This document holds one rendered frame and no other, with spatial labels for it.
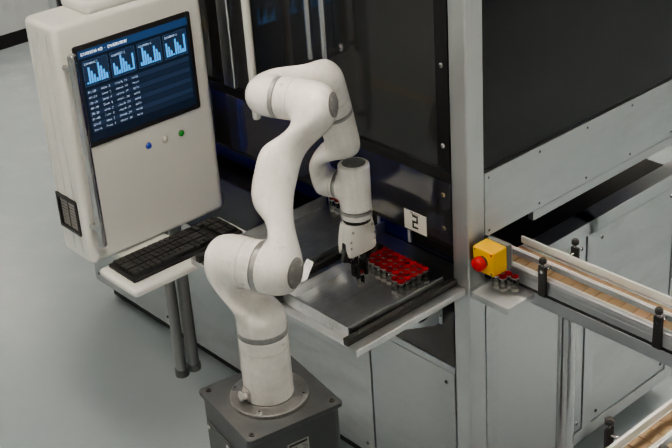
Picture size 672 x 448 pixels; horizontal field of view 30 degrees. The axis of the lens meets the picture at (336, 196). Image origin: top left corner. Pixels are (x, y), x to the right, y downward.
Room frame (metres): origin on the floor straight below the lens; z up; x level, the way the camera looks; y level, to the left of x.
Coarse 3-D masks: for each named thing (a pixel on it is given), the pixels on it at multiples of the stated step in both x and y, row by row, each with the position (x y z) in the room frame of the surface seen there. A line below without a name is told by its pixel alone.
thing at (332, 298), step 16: (336, 272) 2.98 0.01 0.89; (304, 288) 2.90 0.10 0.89; (320, 288) 2.92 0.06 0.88; (336, 288) 2.91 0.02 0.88; (352, 288) 2.90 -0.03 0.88; (368, 288) 2.90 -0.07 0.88; (384, 288) 2.89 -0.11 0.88; (288, 304) 2.85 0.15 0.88; (304, 304) 2.79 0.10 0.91; (320, 304) 2.83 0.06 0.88; (336, 304) 2.83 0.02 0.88; (352, 304) 2.82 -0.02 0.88; (368, 304) 2.82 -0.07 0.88; (384, 304) 2.81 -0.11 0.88; (400, 304) 2.78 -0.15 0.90; (320, 320) 2.74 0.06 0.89; (336, 320) 2.70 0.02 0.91; (352, 320) 2.75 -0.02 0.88; (368, 320) 2.70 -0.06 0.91
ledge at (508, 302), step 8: (480, 288) 2.86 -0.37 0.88; (488, 288) 2.86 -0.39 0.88; (520, 288) 2.85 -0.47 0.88; (472, 296) 2.84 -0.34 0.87; (480, 296) 2.82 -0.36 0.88; (488, 296) 2.82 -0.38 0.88; (496, 296) 2.82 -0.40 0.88; (504, 296) 2.81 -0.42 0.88; (512, 296) 2.81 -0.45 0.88; (520, 296) 2.81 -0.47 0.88; (528, 296) 2.81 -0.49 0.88; (488, 304) 2.80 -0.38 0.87; (496, 304) 2.78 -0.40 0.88; (504, 304) 2.77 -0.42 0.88; (512, 304) 2.77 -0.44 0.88; (520, 304) 2.78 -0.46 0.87; (504, 312) 2.76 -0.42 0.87; (512, 312) 2.76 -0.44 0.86
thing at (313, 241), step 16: (304, 208) 3.35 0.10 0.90; (320, 208) 3.38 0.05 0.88; (304, 224) 3.29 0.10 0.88; (320, 224) 3.28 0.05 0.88; (336, 224) 3.27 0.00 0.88; (384, 224) 3.21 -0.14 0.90; (304, 240) 3.19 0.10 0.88; (320, 240) 3.18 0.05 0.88; (336, 240) 3.18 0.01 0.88; (304, 256) 3.10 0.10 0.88; (320, 256) 3.05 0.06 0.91
